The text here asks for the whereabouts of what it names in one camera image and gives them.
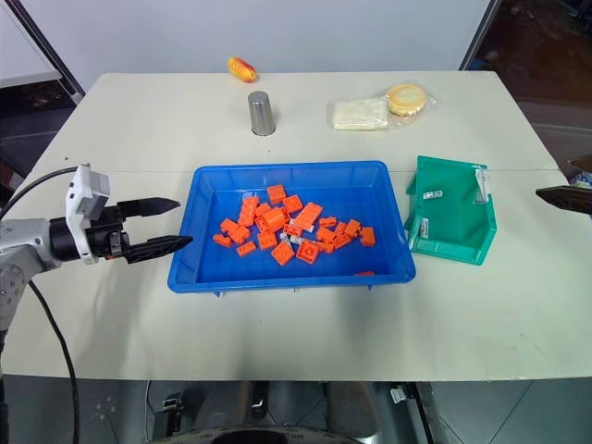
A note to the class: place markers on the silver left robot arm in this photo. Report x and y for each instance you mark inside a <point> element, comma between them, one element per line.
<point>20,240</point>

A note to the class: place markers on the stainless steel cup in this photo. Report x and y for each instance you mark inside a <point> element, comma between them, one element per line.
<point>261,113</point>

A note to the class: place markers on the blue plastic tray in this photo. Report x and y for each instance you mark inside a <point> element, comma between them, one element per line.
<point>370,194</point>

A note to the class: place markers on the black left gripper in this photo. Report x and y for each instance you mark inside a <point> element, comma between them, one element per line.
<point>108,238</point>

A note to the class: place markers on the round biscuits in wrapper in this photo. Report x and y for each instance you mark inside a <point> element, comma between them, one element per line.
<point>406,98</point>

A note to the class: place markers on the white board panel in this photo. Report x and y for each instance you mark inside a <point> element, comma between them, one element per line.
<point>20,55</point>

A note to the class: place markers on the long orange building block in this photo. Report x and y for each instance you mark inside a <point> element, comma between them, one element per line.
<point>248,210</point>
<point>308,215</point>

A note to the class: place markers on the large orange building block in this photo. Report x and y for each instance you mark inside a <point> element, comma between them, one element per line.
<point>274,218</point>

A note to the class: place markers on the white packet in plastic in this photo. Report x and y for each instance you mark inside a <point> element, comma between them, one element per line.
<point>360,115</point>

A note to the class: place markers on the silver wall panel frame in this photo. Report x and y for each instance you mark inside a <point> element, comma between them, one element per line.
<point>478,32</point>

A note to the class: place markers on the green plastic bin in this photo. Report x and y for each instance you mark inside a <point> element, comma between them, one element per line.
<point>455,217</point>

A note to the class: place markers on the black diagonal pole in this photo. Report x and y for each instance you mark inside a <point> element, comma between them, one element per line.
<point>46,51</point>

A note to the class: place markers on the grey curved robot torso rim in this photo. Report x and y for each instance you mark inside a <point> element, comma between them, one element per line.
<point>287,435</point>

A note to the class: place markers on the small metal table clamp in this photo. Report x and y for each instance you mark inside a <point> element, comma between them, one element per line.
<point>169,402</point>
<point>398,394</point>

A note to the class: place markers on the orange yellow toy bread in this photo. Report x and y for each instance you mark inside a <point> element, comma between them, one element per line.
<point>241,69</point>

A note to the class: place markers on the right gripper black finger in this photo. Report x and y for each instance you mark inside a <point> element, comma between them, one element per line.
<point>573,198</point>
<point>584,164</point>

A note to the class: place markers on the white label sticker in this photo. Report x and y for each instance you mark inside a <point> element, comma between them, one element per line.
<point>483,185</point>

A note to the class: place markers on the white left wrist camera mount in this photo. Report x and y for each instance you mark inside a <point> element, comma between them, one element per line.
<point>76,203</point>

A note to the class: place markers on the orange toy building block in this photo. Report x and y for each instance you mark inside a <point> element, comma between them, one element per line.
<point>228,225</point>
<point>292,204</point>
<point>340,229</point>
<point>292,229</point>
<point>266,240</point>
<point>239,233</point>
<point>352,227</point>
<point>327,222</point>
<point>368,236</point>
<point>262,210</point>
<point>245,249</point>
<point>325,234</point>
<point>341,242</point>
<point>282,253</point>
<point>307,252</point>
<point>276,194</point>
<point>325,247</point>
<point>223,239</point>

